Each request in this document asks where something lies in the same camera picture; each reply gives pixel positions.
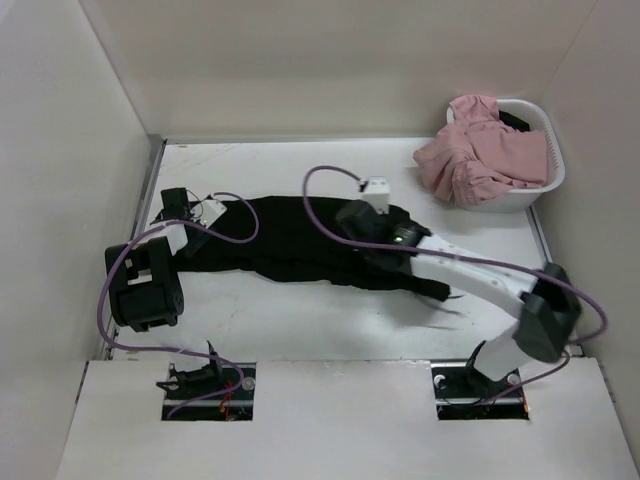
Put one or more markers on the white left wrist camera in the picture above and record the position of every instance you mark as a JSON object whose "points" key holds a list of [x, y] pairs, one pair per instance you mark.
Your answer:
{"points": [[207, 212]]}

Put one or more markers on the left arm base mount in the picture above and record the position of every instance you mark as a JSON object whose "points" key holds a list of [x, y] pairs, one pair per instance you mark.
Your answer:
{"points": [[210, 393]]}

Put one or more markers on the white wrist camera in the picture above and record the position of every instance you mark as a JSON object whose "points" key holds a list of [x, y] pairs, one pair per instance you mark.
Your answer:
{"points": [[376, 192], [207, 212]]}

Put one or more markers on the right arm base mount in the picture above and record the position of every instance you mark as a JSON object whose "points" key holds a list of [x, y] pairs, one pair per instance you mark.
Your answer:
{"points": [[463, 394]]}

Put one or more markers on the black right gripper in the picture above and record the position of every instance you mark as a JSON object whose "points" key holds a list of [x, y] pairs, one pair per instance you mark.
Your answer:
{"points": [[388, 215]]}

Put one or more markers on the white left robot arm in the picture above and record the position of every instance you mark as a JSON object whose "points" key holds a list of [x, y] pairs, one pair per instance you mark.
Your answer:
{"points": [[146, 292]]}

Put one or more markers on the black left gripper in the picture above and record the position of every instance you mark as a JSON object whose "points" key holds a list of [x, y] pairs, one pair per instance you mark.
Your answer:
{"points": [[202, 235]]}

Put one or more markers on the white laundry basket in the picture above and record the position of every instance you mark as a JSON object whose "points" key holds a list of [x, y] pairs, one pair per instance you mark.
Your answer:
{"points": [[518, 200]]}

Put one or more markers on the pink trousers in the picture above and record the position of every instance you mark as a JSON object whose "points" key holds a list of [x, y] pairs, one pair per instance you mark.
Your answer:
{"points": [[479, 158]]}

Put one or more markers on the black trousers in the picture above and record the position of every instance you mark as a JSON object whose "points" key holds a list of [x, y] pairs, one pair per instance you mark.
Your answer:
{"points": [[288, 248]]}

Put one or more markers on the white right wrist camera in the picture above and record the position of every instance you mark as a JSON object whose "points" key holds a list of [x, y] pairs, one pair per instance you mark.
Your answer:
{"points": [[376, 192]]}

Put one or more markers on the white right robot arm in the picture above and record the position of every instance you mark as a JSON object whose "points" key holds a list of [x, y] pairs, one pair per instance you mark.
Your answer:
{"points": [[545, 313]]}

